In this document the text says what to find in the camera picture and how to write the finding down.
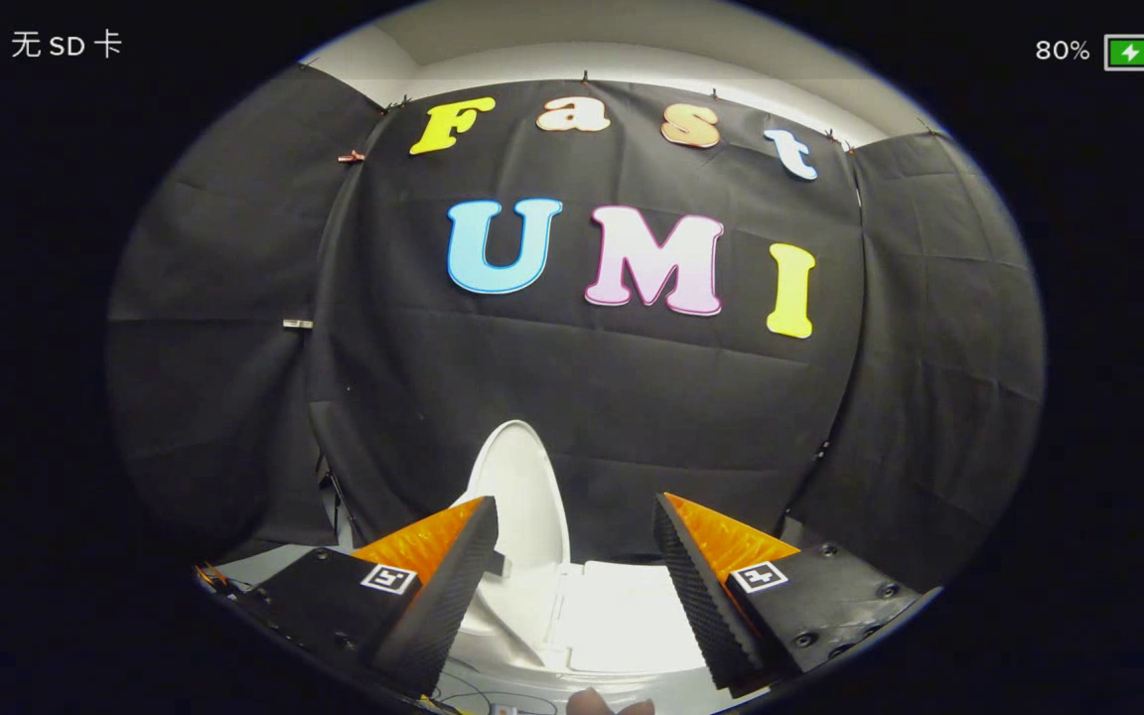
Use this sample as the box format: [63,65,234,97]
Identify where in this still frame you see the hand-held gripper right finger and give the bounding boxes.
[653,492,923,696]

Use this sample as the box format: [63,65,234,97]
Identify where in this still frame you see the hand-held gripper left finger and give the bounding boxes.
[232,495,501,699]

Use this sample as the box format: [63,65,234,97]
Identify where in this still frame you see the black backdrop cloth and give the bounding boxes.
[105,65,1045,593]

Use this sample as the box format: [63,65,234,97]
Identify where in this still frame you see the thin black floor cables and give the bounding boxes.
[428,670,565,715]

